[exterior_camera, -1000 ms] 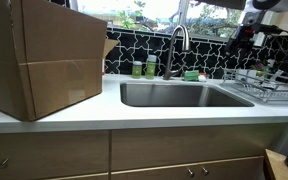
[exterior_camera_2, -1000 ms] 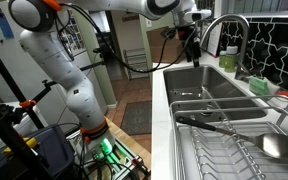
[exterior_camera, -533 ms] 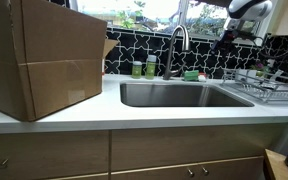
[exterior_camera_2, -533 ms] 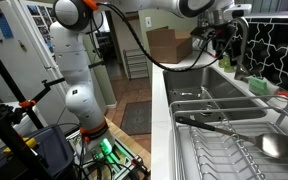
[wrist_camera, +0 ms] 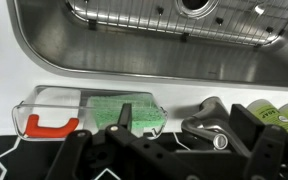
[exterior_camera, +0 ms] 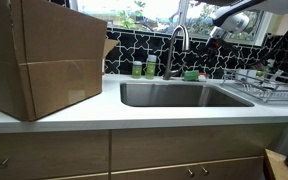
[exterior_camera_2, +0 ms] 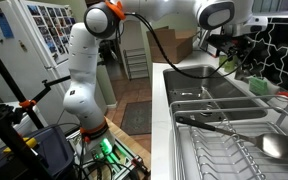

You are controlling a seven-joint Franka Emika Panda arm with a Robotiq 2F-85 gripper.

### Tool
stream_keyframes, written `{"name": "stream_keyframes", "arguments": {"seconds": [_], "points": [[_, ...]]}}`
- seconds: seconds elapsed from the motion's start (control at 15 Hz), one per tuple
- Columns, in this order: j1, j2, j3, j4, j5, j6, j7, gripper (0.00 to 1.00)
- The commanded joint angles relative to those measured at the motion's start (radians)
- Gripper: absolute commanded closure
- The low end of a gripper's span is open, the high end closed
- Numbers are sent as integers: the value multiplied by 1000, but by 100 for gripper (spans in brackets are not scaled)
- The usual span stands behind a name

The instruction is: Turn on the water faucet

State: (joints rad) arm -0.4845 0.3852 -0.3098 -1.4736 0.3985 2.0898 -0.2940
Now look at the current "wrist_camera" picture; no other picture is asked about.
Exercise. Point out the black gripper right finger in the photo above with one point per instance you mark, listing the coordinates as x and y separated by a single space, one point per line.
268 145

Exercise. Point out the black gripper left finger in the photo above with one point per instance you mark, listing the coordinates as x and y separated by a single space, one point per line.
115 152

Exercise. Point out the brushed steel gooseneck faucet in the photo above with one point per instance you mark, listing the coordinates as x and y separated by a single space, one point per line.
206 123

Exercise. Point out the tall green soap bottle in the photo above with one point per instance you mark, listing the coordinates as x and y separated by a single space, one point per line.
266 112

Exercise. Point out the green sponge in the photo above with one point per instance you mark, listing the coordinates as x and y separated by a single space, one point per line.
137 110

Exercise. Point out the clear sponge holder tray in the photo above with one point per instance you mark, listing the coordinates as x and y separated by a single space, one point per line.
50 113

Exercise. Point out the stainless steel sink basin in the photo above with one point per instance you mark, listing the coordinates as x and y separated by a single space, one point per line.
57 41

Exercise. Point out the sink drain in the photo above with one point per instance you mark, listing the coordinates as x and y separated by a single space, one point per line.
196 8

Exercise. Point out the wire sink bottom grid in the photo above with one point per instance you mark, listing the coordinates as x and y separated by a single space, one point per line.
249 22

